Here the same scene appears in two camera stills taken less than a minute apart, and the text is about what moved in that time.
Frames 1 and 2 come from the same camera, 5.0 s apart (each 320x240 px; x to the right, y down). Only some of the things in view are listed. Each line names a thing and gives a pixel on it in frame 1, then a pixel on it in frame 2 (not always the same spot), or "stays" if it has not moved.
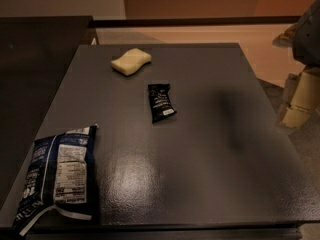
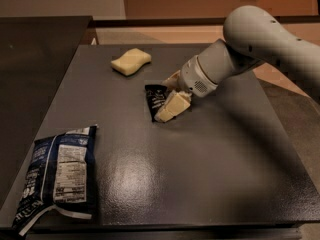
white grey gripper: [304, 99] to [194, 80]
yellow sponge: [131, 61] stays
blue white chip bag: [62, 176] stays
